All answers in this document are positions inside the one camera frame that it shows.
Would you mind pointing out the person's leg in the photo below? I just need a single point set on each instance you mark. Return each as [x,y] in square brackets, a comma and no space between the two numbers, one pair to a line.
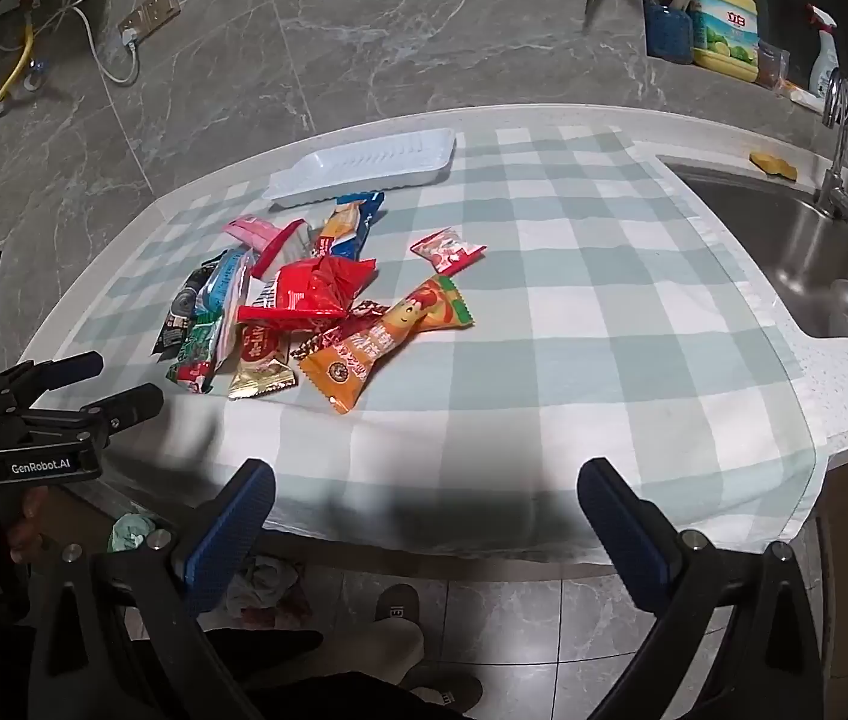
[386,652]

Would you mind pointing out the narrow red snack packet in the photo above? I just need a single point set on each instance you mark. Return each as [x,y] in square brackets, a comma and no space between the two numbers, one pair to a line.
[281,244]

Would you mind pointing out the metal faucet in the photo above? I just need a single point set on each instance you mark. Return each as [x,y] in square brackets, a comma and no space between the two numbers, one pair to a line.
[836,180]

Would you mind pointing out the yellow sponge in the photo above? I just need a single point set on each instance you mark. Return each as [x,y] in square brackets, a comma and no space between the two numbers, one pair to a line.
[772,165]

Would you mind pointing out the gold red snack packet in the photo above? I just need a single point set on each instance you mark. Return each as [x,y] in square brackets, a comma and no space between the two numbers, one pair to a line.
[262,367]

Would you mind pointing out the stainless steel sink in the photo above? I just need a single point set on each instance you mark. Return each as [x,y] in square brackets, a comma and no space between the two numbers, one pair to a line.
[784,255]

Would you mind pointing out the white plastic tray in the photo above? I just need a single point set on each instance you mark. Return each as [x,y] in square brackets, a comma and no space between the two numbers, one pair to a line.
[364,165]

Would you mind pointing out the blue utensil holder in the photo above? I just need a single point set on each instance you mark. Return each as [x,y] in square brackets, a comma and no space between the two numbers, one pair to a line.
[667,34]

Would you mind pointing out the gold wall socket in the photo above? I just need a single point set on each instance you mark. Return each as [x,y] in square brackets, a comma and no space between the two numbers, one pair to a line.
[150,11]

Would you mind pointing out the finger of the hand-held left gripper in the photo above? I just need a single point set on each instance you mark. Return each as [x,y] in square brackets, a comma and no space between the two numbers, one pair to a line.
[56,371]
[123,403]

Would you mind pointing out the blue cookie packet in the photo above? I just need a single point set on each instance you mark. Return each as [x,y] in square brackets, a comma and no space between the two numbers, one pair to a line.
[349,229]

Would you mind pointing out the white red floor rag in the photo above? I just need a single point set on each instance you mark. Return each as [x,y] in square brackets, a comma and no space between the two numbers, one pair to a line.
[270,585]

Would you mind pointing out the black snack packet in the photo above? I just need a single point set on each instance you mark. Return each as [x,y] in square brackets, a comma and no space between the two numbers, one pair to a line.
[184,307]

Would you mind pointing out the dark red patterned candy packet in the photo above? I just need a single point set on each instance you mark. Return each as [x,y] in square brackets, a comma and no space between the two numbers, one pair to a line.
[352,319]

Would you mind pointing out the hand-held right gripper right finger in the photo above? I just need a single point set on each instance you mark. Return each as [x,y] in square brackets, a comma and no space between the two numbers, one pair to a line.
[622,532]

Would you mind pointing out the teal floor rag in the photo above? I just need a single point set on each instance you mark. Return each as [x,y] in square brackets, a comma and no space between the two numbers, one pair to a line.
[131,532]

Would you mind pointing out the green snack packet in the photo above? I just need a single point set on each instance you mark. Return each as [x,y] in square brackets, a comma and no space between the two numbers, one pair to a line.
[195,360]

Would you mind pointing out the yellow dish soap bottle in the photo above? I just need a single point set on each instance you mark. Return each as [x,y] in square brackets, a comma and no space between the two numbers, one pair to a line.
[724,26]

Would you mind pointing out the long orange snack packet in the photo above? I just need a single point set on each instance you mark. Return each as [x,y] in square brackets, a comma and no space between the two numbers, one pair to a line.
[386,345]

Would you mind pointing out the grey slipper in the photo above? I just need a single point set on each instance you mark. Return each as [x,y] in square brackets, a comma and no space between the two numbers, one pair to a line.
[446,690]
[397,604]

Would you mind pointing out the small red white candy packet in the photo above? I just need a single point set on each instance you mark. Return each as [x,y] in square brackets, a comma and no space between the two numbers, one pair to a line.
[448,249]

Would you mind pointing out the green white checked cloth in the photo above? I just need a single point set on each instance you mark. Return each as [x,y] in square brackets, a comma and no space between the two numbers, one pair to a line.
[544,360]

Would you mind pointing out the pink snack packet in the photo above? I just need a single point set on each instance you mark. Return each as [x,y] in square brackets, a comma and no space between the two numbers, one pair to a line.
[247,229]

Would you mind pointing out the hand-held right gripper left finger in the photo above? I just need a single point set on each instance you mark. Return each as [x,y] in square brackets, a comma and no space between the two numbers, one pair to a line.
[232,532]

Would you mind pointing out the light blue snack packet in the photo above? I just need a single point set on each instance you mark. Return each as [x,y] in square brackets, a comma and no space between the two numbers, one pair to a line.
[225,281]

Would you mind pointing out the white spray bottle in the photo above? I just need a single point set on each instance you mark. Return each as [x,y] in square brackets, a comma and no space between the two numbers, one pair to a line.
[825,56]

